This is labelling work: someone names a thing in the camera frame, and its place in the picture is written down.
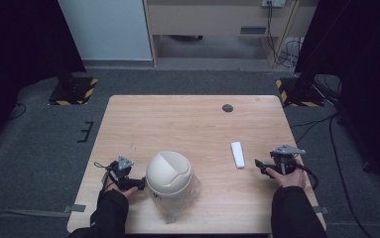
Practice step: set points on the white tissue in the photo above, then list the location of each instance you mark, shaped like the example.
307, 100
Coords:
237, 154

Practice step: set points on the grey power strip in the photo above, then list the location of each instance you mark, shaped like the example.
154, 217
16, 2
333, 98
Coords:
273, 2

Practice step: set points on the person's right hand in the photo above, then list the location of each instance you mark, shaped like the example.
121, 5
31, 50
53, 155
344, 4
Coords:
291, 180

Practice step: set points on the black yellow-striped stand base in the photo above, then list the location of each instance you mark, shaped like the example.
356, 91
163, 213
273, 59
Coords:
298, 95
73, 92

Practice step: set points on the dark round table grommet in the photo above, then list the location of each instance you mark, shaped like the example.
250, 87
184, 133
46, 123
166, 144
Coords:
227, 108

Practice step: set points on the white swing-lid trash bin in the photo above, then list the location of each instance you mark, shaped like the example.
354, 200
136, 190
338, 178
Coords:
169, 173

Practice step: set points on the black floor bracket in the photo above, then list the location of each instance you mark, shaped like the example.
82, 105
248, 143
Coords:
86, 131

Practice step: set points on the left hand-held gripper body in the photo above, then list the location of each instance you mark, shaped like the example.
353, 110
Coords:
120, 172

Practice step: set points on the person's left hand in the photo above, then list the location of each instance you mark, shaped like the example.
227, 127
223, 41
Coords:
130, 192

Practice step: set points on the white partition panel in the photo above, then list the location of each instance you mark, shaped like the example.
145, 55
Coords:
106, 29

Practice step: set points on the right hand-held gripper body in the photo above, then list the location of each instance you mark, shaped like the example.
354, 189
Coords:
285, 160

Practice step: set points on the clear plastic bin liner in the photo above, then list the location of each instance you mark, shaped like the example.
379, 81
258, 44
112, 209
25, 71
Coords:
181, 206

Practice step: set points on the black curtain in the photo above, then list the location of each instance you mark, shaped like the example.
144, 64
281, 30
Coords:
359, 66
15, 49

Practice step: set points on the light wooden desk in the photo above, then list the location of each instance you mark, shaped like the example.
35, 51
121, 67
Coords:
210, 20

